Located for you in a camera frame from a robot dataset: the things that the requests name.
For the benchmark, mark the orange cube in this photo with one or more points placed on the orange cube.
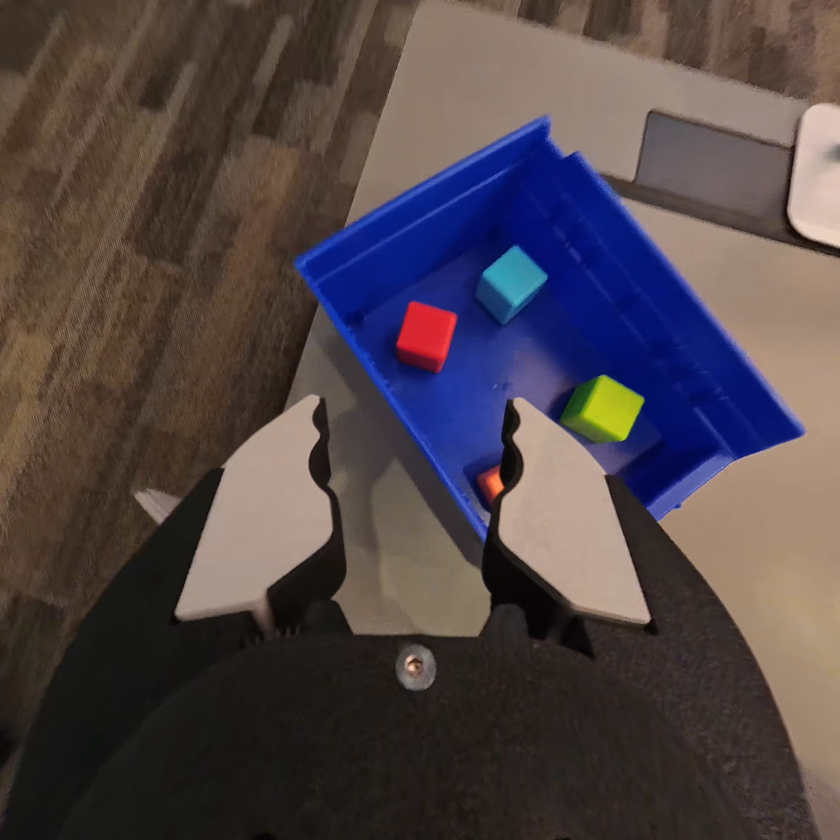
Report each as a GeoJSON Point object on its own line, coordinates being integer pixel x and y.
{"type": "Point", "coordinates": [489, 485]}

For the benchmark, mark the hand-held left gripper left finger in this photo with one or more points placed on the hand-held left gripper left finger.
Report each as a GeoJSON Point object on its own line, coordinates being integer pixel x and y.
{"type": "Point", "coordinates": [259, 525]}

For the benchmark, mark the green cube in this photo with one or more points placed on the green cube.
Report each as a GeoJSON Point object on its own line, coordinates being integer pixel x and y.
{"type": "Point", "coordinates": [600, 410]}

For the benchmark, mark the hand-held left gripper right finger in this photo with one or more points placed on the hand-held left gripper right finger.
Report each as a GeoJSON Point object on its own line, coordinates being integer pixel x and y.
{"type": "Point", "coordinates": [568, 531]}

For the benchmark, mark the dark rectangular table pad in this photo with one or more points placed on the dark rectangular table pad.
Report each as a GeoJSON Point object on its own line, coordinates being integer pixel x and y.
{"type": "Point", "coordinates": [709, 164]}

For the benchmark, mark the red cube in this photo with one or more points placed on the red cube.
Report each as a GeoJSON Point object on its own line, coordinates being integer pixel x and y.
{"type": "Point", "coordinates": [426, 334]}

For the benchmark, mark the blue plastic bin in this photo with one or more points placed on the blue plastic bin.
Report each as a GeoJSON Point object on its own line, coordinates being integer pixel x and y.
{"type": "Point", "coordinates": [472, 394]}

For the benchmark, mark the white document stand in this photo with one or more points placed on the white document stand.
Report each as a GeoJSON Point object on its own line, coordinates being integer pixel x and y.
{"type": "Point", "coordinates": [817, 177]}

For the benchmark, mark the light blue cube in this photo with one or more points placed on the light blue cube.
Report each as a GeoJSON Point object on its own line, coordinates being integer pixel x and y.
{"type": "Point", "coordinates": [510, 283]}

